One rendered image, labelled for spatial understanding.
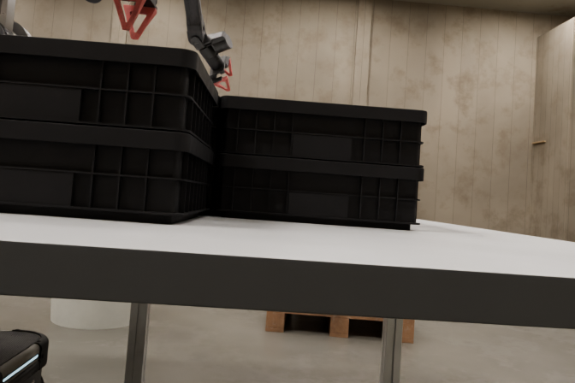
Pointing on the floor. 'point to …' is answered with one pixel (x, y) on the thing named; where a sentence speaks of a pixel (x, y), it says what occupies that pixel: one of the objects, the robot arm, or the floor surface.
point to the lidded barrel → (90, 314)
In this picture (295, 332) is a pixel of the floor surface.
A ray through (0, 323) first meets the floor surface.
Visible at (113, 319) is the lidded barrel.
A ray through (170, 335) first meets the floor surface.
